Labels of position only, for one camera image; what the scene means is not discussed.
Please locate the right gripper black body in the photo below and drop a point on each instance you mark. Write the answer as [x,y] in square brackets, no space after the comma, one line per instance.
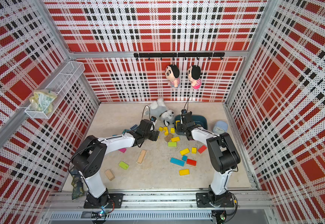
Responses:
[181,127]

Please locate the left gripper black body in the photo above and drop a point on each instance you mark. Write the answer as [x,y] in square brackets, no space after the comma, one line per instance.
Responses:
[151,136]

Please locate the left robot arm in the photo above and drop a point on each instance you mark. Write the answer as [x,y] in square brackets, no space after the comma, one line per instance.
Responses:
[90,155]

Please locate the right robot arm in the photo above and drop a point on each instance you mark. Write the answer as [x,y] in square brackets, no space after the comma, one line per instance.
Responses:
[224,158]

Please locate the blue striped block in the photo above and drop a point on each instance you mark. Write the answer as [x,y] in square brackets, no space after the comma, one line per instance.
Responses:
[134,127]

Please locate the dark teal plastic bin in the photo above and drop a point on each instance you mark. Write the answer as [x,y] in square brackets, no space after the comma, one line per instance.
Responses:
[198,119]

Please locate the yellow block beside green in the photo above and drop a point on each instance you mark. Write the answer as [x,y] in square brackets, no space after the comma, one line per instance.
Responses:
[175,139]

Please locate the yellow arch block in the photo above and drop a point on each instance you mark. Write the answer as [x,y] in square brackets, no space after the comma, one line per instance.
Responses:
[166,132]

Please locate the lime green block centre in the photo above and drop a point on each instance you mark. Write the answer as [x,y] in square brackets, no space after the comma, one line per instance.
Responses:
[172,144]

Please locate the lime green block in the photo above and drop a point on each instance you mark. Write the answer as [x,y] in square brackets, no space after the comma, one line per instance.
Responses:
[123,165]
[172,144]

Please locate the grey husky plush toy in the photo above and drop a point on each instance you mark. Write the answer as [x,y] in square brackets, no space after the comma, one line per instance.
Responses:
[159,110]

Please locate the long natural wood block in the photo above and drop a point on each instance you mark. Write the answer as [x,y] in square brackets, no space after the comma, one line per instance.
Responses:
[141,156]

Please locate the small yellow square block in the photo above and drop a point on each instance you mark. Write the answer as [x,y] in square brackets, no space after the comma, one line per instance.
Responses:
[193,150]

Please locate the magenta block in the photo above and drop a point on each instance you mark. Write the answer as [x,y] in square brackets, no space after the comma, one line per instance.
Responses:
[123,150]

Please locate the red block right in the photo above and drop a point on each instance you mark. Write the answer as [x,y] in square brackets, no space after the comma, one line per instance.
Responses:
[202,149]

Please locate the light blue alarm clock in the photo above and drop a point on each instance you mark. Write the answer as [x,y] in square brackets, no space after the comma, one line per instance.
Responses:
[220,127]

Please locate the long teal block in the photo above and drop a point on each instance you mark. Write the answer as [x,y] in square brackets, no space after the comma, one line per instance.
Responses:
[177,162]

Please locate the red rectangular block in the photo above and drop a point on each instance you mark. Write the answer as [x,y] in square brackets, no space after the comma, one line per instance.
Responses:
[191,162]

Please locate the lime green block left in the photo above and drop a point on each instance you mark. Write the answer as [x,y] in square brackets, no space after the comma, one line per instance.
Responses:
[123,165]

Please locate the yellow block front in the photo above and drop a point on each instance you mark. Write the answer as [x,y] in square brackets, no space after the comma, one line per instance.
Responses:
[184,172]

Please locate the right hanging cartoon doll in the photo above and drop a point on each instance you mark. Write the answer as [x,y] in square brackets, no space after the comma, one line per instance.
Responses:
[194,76]

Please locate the hanging cartoon doll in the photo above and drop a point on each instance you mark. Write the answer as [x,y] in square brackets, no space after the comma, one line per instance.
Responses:
[194,76]
[172,73]

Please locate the left hanging cartoon doll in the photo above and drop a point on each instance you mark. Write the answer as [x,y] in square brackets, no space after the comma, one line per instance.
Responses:
[172,73]

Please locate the natural wood cube block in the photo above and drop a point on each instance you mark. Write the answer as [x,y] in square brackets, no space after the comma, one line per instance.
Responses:
[109,175]

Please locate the dark patterned cloth bag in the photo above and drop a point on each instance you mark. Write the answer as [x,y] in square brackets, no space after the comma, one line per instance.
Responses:
[78,189]

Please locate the yellow-green snack packet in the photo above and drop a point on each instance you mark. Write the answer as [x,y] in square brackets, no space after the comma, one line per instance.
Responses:
[42,100]

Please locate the black hook rail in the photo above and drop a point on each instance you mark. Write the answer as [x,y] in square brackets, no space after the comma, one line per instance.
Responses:
[180,54]

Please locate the white wire wall basket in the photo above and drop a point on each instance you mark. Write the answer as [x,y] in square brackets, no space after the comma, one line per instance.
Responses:
[60,84]

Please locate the metal linear rail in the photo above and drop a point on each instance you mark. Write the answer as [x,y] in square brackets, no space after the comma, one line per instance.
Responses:
[242,206]

